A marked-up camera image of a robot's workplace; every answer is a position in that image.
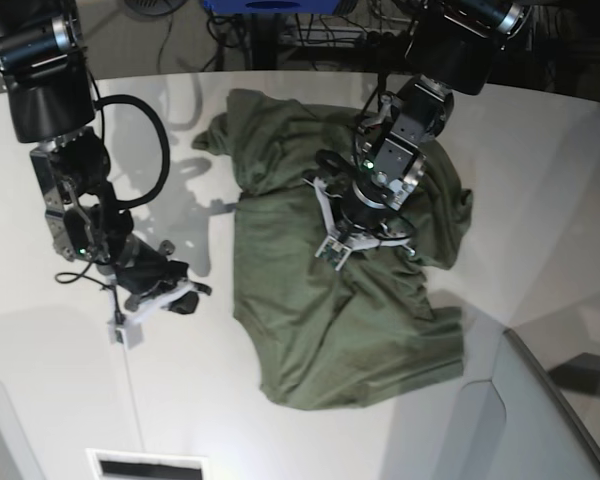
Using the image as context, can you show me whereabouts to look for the blue bin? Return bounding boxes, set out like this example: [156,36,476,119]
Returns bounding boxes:
[202,0,339,15]

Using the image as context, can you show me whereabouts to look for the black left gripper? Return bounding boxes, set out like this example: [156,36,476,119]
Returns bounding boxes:
[337,182,399,233]

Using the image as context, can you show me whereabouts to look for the white vent panel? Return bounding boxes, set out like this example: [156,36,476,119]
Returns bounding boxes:
[86,449,213,480]

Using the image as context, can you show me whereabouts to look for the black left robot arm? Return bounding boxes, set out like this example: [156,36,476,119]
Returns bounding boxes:
[336,1,528,236]

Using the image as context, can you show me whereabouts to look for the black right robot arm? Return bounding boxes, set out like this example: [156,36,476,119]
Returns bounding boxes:
[0,1,211,325]

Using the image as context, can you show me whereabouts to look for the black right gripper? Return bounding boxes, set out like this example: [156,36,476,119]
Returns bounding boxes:
[107,237,199,315]

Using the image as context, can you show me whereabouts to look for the green t-shirt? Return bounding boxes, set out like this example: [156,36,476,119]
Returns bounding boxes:
[193,89,473,411]

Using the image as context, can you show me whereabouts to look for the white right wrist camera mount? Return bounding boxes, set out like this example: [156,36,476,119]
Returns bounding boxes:
[105,279,212,350]

